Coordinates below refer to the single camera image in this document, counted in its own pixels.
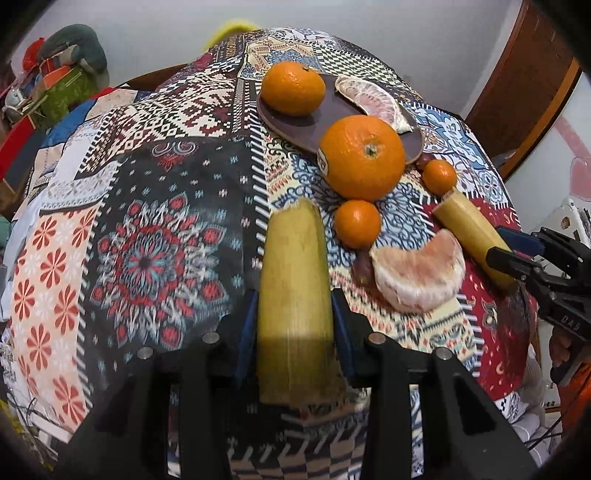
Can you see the long yellow sugarcane piece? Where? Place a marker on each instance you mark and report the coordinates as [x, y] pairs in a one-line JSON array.
[[295, 295]]

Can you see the green storage bag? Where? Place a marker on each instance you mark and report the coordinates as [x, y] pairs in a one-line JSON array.
[[69, 94]]

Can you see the peeled pink pomelo segment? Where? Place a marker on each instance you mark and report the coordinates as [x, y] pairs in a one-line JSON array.
[[418, 277]]

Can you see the pomelo segment with white pith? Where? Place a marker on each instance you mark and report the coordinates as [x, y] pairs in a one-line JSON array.
[[374, 101]]

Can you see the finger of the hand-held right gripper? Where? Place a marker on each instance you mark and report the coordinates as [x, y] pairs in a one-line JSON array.
[[508, 264], [517, 239]]

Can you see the brown wooden door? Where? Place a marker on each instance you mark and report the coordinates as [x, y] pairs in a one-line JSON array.
[[521, 83]]

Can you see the white door with heart stickers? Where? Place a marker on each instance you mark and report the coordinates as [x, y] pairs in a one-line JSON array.
[[558, 152]]

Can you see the short yellow sugarcane piece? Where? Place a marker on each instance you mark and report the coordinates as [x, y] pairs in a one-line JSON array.
[[475, 233]]

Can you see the red box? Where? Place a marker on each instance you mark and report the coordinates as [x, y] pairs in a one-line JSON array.
[[16, 147]]

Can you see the brown jujube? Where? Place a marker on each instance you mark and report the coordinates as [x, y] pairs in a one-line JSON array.
[[422, 161], [362, 270]]

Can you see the red plastic bag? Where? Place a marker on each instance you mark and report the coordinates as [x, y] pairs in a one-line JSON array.
[[31, 51]]

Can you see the person's right hand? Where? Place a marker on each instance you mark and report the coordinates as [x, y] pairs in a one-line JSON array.
[[561, 347]]

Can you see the grey plush pillow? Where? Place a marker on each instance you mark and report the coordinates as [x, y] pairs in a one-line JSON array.
[[76, 44]]

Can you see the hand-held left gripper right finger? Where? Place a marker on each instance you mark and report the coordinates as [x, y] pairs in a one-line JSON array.
[[344, 337]]

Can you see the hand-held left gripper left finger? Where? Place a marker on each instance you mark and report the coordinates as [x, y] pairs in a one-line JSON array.
[[248, 332]]

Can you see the small tangerine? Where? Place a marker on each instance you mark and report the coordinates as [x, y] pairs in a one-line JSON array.
[[439, 175], [357, 224]]

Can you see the large orange with sticker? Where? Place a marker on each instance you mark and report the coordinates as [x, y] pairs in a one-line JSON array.
[[364, 159]]

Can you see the brown round plate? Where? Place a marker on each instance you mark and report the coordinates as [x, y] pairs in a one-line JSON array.
[[295, 127]]

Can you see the patchwork printed cloth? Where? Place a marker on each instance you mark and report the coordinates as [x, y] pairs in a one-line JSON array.
[[147, 221]]

